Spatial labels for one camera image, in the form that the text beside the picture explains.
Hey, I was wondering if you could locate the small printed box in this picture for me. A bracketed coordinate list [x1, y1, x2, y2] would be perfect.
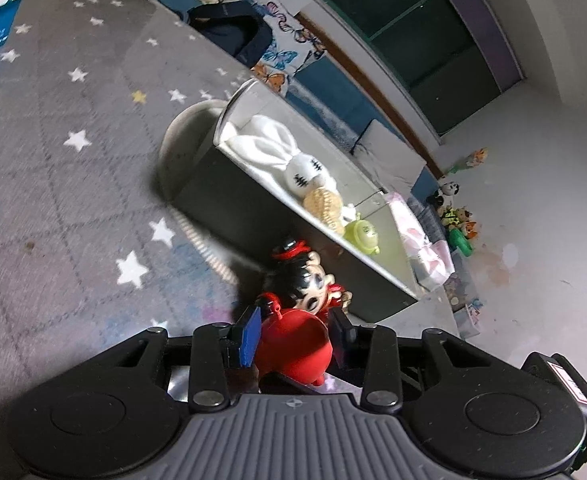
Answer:
[452, 300, 482, 339]

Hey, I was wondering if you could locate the tan peanut toy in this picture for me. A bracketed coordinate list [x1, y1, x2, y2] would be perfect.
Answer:
[303, 186, 347, 235]

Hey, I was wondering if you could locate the white rabbit plush toy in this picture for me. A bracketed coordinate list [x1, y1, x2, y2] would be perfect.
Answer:
[224, 115, 357, 224]

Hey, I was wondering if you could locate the opened pink tissue pack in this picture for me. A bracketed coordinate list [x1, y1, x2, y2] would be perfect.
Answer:
[408, 239, 455, 292]

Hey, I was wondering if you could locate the dark blue backpack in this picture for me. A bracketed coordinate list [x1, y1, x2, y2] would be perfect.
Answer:
[186, 0, 274, 69]

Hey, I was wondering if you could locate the red round toy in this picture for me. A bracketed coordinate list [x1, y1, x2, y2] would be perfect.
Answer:
[254, 294, 335, 387]

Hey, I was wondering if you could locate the green round toy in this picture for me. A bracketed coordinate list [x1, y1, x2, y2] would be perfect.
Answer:
[343, 217, 382, 257]

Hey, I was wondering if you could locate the black-haired doll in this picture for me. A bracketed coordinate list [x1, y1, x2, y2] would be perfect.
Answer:
[262, 234, 352, 322]

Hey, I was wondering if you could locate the grey star print tablecloth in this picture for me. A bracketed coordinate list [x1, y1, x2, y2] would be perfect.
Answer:
[0, 0, 457, 411]

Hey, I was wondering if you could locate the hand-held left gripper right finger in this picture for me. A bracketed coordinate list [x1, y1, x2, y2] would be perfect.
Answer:
[327, 307, 479, 411]

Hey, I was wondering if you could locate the grey cushion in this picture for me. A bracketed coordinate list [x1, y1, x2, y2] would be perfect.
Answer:
[351, 119, 427, 197]

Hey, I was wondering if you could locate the white braided rope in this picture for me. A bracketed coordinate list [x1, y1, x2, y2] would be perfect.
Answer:
[176, 207, 274, 286]

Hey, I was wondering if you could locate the green framed window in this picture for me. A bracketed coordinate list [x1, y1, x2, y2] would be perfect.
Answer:
[318, 0, 527, 137]

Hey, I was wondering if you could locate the orange green floor toy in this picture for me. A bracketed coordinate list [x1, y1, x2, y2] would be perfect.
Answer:
[443, 147, 489, 176]

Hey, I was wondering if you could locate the grey cardboard box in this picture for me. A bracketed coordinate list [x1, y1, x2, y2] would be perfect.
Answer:
[161, 80, 421, 323]

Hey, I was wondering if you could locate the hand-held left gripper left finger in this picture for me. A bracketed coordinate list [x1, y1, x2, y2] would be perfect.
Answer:
[98, 305, 264, 411]

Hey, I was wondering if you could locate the butterfly print pillow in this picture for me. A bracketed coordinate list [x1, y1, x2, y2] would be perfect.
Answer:
[238, 0, 330, 97]

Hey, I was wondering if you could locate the pile of small floor toys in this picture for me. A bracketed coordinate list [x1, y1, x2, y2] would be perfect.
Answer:
[426, 180, 485, 259]

